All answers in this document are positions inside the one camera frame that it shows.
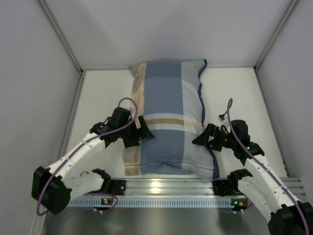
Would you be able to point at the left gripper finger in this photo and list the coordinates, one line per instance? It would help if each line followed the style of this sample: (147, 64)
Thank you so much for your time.
(145, 133)
(129, 142)

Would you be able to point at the aluminium mounting rail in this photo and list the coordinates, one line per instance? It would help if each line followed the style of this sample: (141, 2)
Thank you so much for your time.
(165, 187)

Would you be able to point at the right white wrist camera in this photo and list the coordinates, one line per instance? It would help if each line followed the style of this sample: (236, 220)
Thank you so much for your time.
(222, 118)

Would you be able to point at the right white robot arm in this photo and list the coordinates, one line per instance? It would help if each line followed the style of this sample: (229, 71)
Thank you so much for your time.
(284, 213)

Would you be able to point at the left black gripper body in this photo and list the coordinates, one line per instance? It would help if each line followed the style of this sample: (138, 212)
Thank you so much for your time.
(136, 132)

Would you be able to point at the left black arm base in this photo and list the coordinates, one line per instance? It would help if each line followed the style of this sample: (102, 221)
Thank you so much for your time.
(113, 187)

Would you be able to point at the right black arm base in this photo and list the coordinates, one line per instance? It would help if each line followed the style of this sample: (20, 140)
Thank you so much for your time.
(225, 187)

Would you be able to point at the right aluminium frame post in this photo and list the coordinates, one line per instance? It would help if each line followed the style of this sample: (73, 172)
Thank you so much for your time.
(292, 5)

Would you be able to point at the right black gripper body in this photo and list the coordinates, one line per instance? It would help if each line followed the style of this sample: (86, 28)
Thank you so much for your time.
(211, 136)

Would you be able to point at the aluminium frame post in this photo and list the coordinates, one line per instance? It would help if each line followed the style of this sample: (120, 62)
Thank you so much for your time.
(292, 5)
(79, 81)

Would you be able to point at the blue striped pillowcase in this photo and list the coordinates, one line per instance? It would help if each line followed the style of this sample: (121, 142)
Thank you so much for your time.
(168, 95)

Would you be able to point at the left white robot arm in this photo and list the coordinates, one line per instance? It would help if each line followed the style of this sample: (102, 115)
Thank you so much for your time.
(56, 185)

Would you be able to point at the slotted grey cable duct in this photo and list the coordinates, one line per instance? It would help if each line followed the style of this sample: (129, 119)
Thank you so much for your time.
(157, 202)

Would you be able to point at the left aluminium frame post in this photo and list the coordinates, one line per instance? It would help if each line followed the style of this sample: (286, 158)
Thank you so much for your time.
(79, 81)

